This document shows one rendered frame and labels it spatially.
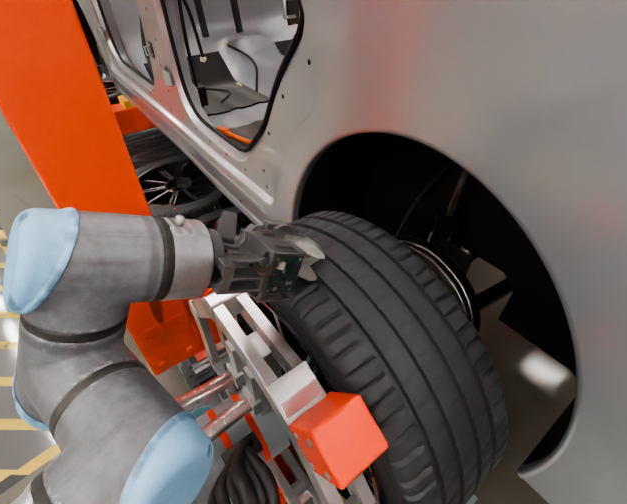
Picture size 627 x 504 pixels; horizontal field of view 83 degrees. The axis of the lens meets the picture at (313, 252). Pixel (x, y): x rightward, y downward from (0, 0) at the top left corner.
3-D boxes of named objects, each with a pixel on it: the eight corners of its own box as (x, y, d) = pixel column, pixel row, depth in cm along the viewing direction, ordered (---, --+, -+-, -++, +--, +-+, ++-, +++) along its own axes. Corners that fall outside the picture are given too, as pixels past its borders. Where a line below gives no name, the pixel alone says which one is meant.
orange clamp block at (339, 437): (356, 435, 49) (391, 446, 41) (311, 474, 46) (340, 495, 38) (331, 389, 50) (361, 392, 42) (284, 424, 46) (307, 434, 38)
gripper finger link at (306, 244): (340, 269, 54) (294, 270, 48) (316, 250, 58) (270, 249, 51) (348, 250, 53) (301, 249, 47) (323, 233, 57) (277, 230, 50)
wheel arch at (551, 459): (595, 392, 86) (828, 182, 47) (525, 486, 71) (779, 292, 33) (360, 225, 135) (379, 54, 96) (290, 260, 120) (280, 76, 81)
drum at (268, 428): (305, 445, 74) (303, 415, 64) (209, 522, 64) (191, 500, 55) (268, 392, 82) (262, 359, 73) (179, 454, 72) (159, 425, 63)
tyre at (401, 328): (587, 345, 43) (283, 163, 84) (469, 482, 32) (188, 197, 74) (461, 514, 85) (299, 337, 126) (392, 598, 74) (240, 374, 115)
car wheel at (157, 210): (105, 226, 211) (89, 192, 196) (186, 176, 254) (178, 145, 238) (188, 264, 187) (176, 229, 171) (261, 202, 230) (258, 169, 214)
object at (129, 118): (157, 127, 257) (141, 75, 234) (77, 147, 234) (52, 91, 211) (149, 120, 267) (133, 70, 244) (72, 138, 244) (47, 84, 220)
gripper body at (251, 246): (292, 301, 48) (209, 310, 39) (260, 269, 53) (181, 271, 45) (311, 251, 45) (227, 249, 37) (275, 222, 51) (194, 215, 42)
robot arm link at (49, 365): (42, 471, 32) (54, 363, 28) (-5, 391, 38) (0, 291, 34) (140, 420, 40) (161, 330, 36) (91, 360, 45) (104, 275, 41)
